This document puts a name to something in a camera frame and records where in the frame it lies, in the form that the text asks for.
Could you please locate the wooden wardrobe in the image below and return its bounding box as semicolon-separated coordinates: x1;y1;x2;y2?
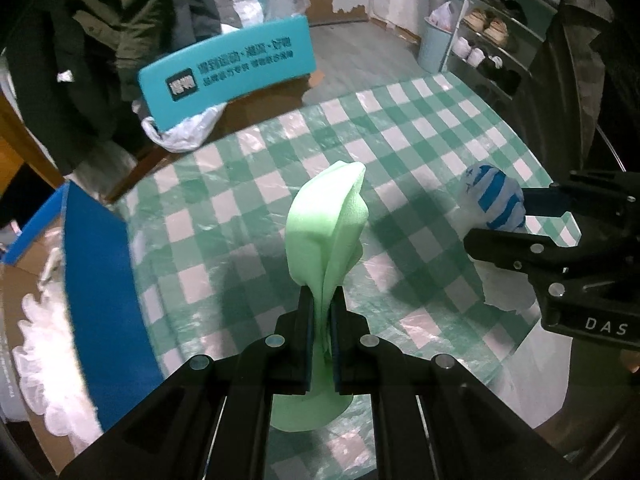
0;80;66;198

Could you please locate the white plastic bag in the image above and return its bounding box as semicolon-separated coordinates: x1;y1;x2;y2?
132;100;226;153

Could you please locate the green foam sheet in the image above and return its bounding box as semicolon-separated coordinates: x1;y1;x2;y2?
270;160;370;433

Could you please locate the teal box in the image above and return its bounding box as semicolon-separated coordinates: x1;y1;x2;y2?
137;14;317;133

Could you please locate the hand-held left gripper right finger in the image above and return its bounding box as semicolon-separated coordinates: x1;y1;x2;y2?
327;285;571;480

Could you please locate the shoe rack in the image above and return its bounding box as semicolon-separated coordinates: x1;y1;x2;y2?
445;0;572;107

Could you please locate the green checkered tablecloth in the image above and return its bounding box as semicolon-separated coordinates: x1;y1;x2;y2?
112;72;583;480

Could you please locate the black jacket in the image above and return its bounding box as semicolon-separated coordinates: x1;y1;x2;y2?
5;0;146;176

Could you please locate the blue striped white sock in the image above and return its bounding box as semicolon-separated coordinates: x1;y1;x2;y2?
457;164;541;311

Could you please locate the dark hanging cloth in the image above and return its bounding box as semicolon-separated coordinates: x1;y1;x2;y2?
520;0;640;173

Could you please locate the light blue trash can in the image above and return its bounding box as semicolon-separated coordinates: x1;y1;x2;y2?
416;16;454;75

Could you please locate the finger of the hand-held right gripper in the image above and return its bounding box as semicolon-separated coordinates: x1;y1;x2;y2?
520;170;640;221
463;227;583;283

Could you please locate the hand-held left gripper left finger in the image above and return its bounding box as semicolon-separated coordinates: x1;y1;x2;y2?
57;285;321;480

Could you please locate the olive jacket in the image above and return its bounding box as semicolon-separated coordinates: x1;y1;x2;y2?
65;0;173;103

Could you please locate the grey-blue jacket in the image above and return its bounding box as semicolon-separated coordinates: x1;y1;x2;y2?
170;0;223;45

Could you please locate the blue cardboard box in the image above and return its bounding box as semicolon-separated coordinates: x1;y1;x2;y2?
0;180;166;461

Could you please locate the group of shoes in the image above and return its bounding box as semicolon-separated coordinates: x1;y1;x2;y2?
451;0;553;95

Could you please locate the white trash bag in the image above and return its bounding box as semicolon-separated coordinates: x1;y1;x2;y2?
429;2;457;29

